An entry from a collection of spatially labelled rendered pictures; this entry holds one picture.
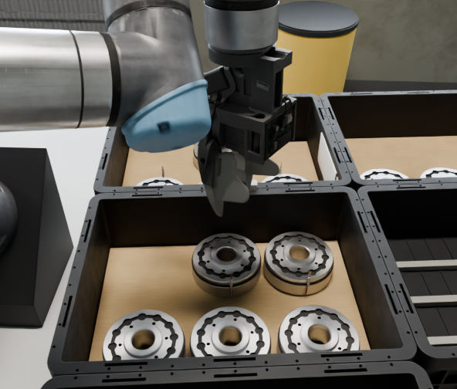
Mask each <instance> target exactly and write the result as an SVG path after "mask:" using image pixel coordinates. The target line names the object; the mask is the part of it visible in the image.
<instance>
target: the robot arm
mask: <svg viewBox="0 0 457 389"><path fill-rule="evenodd" d="M100 1H101V5H102V10H103V17H104V21H105V26H106V31H107V32H85V31H68V30H50V29H16V28H0V133H2V132H18V131H34V130H65V129H82V128H98V127H121V130H122V134H124V135H125V138H126V142H127V145H128V146H129V147H130V148H131V149H133V150H135V151H138V152H148V153H160V152H167V151H175V150H178V149H182V148H184V147H188V146H191V145H192V144H196V143H197V142H199V145H198V168H199V172H200V176H201V182H202V183H203V184H204V186H205V192H206V195H207V197H208V200H209V202H210V204H211V206H212V208H213V210H214V212H215V213H216V215H218V216H220V217H222V216H223V209H224V201H230V202H238V203H245V202H247V201H248V200H249V189H250V187H251V183H252V176H253V175H265V176H276V175H278V174H279V165H278V164H277V163H276V162H275V161H273V160H272V159H271V158H270V157H271V156H273V155H274V154H275V153H276V152H277V151H279V150H280V149H281V148H282V147H284V146H285V145H286V144H288V143H289V142H290V140H294V137H295V125H296V103H297V99H296V98H292V97H289V96H285V95H283V70H284V68H286V67H287V66H289V65H290V64H292V58H293V51H291V50H287V49H280V48H276V41H277V40H278V28H279V0H205V1H204V8H205V39H206V42H207V43H208V58H209V59H210V60H211V61H212V62H213V63H215V64H218V65H220V66H217V67H215V68H213V69H210V70H207V71H204V72H203V69H202V65H201V59H200V55H199V51H198V44H197V40H196V36H195V29H194V26H193V21H192V18H191V9H190V5H189V0H100ZM208 96H209V99H210V101H208ZM224 146H225V148H228V149H230V150H232V153H233V154H234V155H235V156H234V155H233V154H232V153H230V152H228V151H225V152H222V147H224ZM18 221H19V212H18V207H17V204H16V201H15V198H14V196H13V194H12V193H11V192H10V190H9V189H8V188H7V187H6V186H5V185H4V184H3V183H2V182H0V254H1V253H2V252H4V251H5V249H6V248H7V247H8V245H9V244H10V243H11V241H12V239H13V237H14V235H15V232H16V229H17V226H18Z"/></svg>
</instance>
